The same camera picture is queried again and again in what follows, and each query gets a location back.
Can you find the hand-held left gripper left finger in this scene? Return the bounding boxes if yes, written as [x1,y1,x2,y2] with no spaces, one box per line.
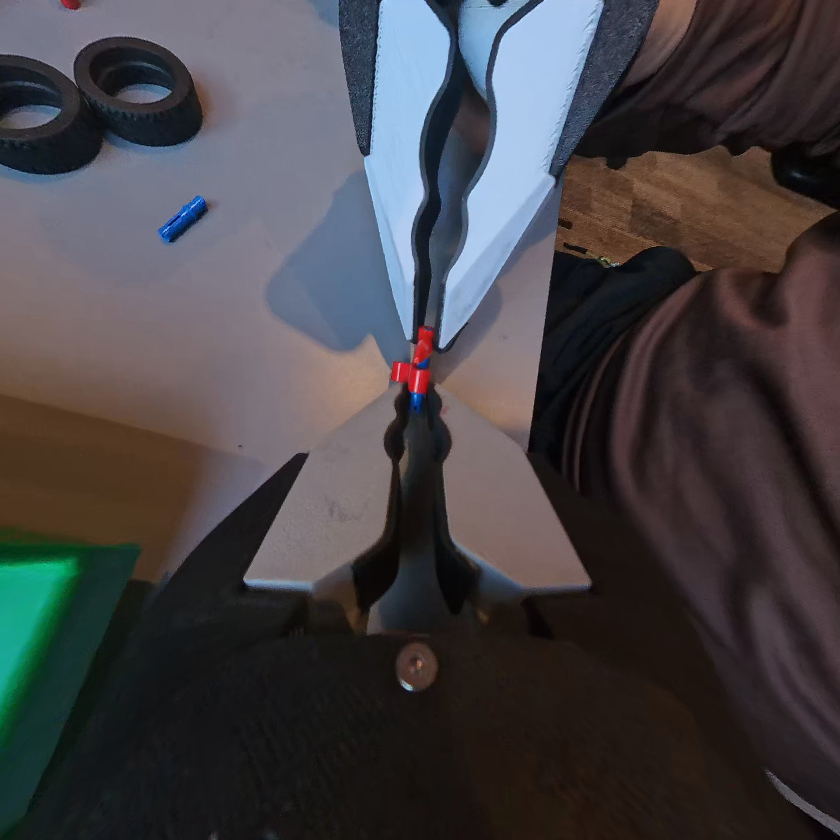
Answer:
[244,387,412,608]

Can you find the blue connector pin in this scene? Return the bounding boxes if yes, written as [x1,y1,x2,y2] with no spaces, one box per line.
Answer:
[157,196,209,244]

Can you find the green plastic bin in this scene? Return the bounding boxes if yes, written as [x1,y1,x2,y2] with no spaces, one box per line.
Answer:
[0,541,142,834]

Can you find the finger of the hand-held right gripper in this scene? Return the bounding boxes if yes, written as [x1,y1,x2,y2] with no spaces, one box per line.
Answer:
[438,0,605,350]
[364,0,458,340]

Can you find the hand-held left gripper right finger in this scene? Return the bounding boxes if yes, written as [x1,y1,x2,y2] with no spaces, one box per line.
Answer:
[427,388,593,618]

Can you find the red beam assembly blue pins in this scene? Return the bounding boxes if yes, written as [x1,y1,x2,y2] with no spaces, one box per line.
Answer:
[392,326,436,385]

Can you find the black rubber tyre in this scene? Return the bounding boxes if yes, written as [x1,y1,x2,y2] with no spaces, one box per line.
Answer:
[0,56,102,175]
[74,37,204,147]

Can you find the person's right forearm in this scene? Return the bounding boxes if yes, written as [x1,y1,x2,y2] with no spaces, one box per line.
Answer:
[577,0,840,161]

